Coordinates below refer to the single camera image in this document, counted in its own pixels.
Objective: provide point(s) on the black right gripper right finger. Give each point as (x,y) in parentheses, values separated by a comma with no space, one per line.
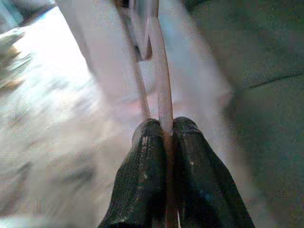
(202,185)

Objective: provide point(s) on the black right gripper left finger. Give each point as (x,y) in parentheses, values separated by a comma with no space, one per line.
(140,180)

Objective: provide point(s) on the white garment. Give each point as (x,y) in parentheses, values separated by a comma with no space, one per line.
(190,59)

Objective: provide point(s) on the pale translucent plastic hanger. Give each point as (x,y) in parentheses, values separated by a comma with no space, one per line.
(165,104)

